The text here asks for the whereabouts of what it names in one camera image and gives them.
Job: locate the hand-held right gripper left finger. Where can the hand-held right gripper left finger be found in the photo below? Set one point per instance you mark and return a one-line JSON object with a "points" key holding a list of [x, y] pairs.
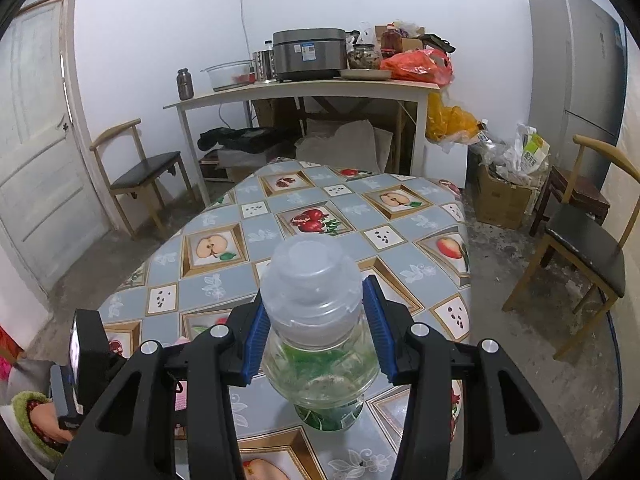
{"points": [[255, 340]]}

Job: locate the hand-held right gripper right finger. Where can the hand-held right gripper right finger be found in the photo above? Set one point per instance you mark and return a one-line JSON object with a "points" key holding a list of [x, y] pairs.
{"points": [[377, 330]]}

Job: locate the clear plastic jar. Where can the clear plastic jar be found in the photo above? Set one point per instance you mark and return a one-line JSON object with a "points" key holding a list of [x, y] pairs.
{"points": [[315, 300]]}

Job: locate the person's left forearm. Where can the person's left forearm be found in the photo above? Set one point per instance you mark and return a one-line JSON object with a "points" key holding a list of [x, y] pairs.
{"points": [[25, 410]]}

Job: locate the fruit print tablecloth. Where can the fruit print tablecloth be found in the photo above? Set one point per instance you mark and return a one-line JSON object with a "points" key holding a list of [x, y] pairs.
{"points": [[310, 200]]}

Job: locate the white storage box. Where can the white storage box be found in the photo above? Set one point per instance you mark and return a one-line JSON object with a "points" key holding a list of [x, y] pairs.
{"points": [[445, 165]]}

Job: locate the cardboard box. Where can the cardboard box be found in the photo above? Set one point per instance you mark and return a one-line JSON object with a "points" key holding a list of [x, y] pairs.
{"points": [[502, 202]]}

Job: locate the white sack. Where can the white sack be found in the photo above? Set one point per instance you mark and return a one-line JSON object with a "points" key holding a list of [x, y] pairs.
{"points": [[345, 142]]}

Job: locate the wooden chair black seat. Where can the wooden chair black seat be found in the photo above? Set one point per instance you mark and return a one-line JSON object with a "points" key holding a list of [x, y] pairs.
{"points": [[585, 240], [145, 172]]}

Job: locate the black bag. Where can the black bag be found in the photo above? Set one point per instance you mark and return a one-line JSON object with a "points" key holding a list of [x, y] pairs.
{"points": [[240, 139]]}

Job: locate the white door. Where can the white door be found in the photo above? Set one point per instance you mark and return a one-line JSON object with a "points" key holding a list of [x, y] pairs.
{"points": [[40, 150]]}

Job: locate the yellow plastic bag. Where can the yellow plastic bag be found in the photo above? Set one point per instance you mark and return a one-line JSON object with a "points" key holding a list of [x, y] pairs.
{"points": [[450, 120]]}

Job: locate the pile of plastic bags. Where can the pile of plastic bags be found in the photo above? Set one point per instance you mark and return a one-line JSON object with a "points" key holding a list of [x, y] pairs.
{"points": [[520, 155]]}

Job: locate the dark wooden stool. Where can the dark wooden stool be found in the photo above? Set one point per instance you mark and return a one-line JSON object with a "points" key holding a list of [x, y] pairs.
{"points": [[575, 195]]}

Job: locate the white side table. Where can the white side table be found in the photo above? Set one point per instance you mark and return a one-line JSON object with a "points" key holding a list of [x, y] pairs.
{"points": [[310, 87]]}

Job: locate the metal tray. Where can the metal tray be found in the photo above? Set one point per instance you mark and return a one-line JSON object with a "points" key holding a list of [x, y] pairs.
{"points": [[365, 74]]}

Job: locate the glass bowl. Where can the glass bowl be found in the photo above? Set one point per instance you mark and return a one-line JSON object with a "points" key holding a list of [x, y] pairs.
{"points": [[227, 77]]}

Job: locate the brown thermos bottle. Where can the brown thermos bottle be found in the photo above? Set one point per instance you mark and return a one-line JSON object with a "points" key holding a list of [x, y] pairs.
{"points": [[185, 85]]}

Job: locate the red plastic bag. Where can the red plastic bag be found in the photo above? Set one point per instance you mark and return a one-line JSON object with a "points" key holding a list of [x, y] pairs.
{"points": [[415, 65]]}

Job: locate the glass jar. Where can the glass jar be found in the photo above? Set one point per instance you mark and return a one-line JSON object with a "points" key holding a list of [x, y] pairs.
{"points": [[365, 57]]}

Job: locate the steel cup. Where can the steel cup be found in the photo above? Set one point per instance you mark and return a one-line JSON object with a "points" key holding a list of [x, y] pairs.
{"points": [[264, 66]]}

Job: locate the grey rice cooker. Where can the grey rice cooker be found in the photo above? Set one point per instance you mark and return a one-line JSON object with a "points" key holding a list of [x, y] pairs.
{"points": [[310, 55]]}

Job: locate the red jar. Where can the red jar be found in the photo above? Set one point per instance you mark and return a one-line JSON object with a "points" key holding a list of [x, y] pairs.
{"points": [[391, 42]]}

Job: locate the grey fridge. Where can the grey fridge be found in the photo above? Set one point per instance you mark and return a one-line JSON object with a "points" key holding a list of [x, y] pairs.
{"points": [[575, 70]]}

